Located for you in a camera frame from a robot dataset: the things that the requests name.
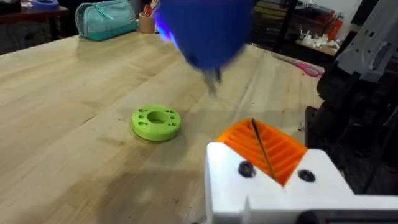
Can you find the white orange left gripper left finger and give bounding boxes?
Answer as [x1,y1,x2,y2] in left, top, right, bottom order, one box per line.
[204,118,284,224]

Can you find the blue electric screwdriver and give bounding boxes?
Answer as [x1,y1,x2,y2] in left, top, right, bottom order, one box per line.
[153,0,259,98]

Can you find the red bottle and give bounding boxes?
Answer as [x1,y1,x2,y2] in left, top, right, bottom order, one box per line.
[327,13,345,41]

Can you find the wooden pen cup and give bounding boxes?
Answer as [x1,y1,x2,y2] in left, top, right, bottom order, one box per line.
[138,11,156,34]

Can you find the teal zip bag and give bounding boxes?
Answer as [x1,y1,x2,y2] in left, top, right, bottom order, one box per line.
[74,0,139,42]

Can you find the pink handled scissors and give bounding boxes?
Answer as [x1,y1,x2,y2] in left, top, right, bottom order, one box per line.
[271,52,325,78]

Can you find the heap of white parts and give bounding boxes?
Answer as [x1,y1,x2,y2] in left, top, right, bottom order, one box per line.
[298,28,341,50]

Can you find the green disc with holes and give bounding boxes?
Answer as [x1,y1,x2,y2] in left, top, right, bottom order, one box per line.
[131,104,182,142]

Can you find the blue tape roll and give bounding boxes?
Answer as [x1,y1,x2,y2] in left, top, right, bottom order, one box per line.
[31,0,60,11]

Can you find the white orange left gripper right finger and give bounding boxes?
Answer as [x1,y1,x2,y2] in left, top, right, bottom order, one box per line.
[252,119,356,200]

